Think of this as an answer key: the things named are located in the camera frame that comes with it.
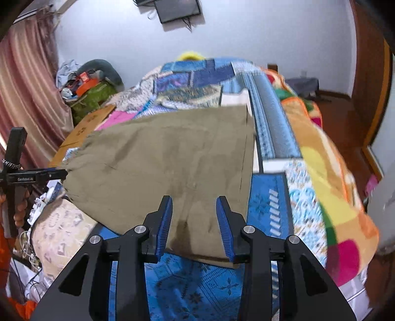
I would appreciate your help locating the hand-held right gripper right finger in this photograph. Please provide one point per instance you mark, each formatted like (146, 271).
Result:
(224, 222)

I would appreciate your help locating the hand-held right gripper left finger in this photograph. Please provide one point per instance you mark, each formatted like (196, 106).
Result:
(164, 220)

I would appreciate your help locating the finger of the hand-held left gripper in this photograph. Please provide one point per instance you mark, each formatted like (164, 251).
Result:
(57, 174)

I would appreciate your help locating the olive green pants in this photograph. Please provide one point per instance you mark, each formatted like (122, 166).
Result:
(160, 160)

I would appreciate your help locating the person's left hand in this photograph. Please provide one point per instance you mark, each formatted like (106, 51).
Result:
(22, 210)

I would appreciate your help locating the blue patchwork bedspread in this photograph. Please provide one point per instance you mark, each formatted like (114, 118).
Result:
(268, 197)

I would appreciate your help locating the beige patterned pillow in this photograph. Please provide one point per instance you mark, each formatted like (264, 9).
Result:
(58, 228)

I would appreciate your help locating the cardboard box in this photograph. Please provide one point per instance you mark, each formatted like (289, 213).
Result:
(89, 122)

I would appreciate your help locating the pink curtain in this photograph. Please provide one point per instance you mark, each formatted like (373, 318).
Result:
(27, 77)

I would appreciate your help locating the orange garment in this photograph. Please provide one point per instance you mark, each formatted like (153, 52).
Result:
(4, 237)

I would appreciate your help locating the green bag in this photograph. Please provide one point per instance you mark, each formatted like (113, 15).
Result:
(89, 98)

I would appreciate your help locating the pink cloth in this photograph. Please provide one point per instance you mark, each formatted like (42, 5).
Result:
(118, 118)

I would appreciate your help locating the white cloth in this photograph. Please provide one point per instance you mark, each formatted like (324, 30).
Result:
(68, 69)

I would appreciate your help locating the orange packet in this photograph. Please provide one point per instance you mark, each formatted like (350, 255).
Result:
(86, 83)

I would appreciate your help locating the colourful fleece blanket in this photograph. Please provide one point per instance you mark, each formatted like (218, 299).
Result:
(321, 172)

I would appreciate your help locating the grey cushion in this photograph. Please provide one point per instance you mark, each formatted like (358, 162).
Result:
(106, 69)

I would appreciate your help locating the dark grey cloth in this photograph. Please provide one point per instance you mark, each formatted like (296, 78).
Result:
(302, 86)

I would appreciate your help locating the yellow plush item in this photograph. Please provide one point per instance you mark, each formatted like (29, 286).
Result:
(192, 56)

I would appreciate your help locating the wooden door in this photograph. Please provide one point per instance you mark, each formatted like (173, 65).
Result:
(370, 77)

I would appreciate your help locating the wall-mounted television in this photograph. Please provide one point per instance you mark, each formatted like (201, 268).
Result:
(177, 9)

